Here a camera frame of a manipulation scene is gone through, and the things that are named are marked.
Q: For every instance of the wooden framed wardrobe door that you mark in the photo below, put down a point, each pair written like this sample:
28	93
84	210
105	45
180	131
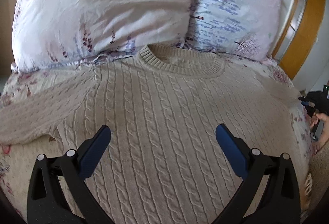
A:
301	20

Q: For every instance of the floral bed sheet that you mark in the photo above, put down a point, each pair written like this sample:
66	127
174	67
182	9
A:
15	85

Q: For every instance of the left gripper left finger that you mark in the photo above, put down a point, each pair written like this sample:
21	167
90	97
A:
46	202

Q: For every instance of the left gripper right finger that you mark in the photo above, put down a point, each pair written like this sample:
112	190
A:
280	202

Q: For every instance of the right hand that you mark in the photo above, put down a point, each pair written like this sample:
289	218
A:
321	126

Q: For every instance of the pink floral pillow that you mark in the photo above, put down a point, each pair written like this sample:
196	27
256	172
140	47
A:
52	33

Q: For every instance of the white blue floral pillow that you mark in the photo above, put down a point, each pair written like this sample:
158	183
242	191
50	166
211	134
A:
246	28

